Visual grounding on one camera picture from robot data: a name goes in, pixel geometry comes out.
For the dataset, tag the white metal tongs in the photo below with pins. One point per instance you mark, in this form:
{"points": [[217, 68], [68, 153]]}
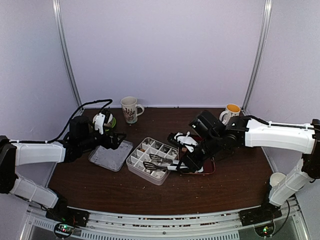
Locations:
{"points": [[159, 163]]}

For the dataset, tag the right aluminium frame post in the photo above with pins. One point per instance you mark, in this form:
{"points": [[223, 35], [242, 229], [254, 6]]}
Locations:
{"points": [[263, 35]]}

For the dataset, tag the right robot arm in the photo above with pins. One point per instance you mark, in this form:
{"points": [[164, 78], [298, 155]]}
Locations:
{"points": [[249, 131]]}

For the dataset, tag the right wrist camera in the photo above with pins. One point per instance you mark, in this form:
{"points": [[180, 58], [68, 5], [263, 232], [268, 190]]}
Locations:
{"points": [[182, 140]]}

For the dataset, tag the left aluminium frame post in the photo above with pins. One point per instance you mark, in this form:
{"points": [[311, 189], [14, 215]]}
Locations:
{"points": [[65, 53]]}

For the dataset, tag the aluminium frame post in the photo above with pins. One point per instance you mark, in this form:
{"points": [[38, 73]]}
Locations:
{"points": [[65, 53], [263, 35]]}

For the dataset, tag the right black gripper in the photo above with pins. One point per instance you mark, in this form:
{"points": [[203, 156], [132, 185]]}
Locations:
{"points": [[194, 165]]}

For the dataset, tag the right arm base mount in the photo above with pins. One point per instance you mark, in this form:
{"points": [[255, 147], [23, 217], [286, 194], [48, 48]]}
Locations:
{"points": [[262, 220]]}

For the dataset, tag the red chocolate tray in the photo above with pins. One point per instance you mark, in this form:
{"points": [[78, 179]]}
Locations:
{"points": [[208, 167]]}

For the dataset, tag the green saucer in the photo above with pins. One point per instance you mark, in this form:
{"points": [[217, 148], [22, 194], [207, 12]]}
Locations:
{"points": [[113, 123]]}

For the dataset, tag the white mug yellow inside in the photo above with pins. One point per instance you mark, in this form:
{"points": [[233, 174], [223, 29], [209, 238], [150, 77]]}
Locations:
{"points": [[231, 110]]}

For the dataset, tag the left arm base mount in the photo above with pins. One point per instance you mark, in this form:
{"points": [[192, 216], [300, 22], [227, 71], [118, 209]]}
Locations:
{"points": [[69, 224]]}

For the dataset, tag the white bowl on saucer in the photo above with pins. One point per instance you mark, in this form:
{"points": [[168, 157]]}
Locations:
{"points": [[108, 117]]}

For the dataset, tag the lilac bunny tin lid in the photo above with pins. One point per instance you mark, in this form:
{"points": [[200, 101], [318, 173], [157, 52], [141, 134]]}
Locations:
{"points": [[111, 159]]}

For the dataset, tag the lilac tin box with dividers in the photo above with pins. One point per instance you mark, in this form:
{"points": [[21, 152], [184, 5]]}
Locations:
{"points": [[141, 153]]}

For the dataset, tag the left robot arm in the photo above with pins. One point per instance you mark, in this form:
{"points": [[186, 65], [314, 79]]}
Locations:
{"points": [[14, 153]]}

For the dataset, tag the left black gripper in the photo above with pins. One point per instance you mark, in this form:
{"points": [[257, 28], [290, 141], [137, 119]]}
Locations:
{"points": [[114, 143]]}

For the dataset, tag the front aluminium rail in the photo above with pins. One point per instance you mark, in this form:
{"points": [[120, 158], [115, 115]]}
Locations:
{"points": [[225, 225]]}

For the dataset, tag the white bowl near right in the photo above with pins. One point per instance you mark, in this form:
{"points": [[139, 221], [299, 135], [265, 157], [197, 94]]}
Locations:
{"points": [[276, 178]]}

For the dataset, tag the tall floral mug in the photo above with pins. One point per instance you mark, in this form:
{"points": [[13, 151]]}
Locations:
{"points": [[131, 109]]}

